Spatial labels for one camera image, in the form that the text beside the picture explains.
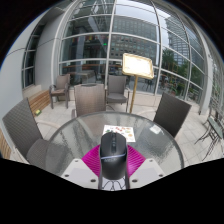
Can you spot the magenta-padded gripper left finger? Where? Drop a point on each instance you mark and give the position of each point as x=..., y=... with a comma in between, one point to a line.
x=78, y=171

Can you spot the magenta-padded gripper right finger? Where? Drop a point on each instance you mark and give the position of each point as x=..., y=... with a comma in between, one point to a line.
x=148, y=171

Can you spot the black computer mouse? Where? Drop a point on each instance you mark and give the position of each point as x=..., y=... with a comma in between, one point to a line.
x=113, y=156

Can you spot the white mouse pad with drawing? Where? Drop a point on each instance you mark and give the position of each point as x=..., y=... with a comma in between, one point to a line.
x=115, y=184

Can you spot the colourful printed sheet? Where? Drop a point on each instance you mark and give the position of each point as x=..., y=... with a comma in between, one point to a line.
x=128, y=133

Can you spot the dark grey wicker chair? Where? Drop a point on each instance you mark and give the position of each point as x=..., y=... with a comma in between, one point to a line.
x=171, y=113

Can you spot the large grey wicker chair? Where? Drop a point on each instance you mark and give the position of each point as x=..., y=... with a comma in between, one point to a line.
x=20, y=128

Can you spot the slatted wooden bench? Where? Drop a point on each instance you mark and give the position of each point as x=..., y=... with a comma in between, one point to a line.
x=39, y=101
x=4, y=146

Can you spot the green metal bistro table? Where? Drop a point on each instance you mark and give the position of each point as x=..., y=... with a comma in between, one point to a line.
x=215, y=128

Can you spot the grey wicker armchair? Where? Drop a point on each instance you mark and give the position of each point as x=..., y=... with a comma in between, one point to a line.
x=116, y=86
x=61, y=83

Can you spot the gold menu sign stand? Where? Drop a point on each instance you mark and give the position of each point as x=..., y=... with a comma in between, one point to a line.
x=137, y=66

